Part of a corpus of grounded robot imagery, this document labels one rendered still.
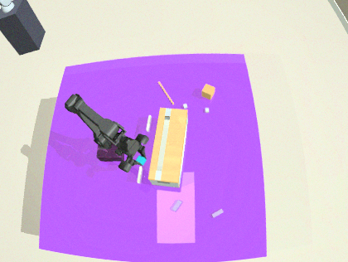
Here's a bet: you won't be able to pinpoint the orange cube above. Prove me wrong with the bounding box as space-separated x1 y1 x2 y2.
201 84 215 99

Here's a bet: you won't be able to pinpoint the teal block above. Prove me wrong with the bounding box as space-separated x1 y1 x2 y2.
136 154 147 165

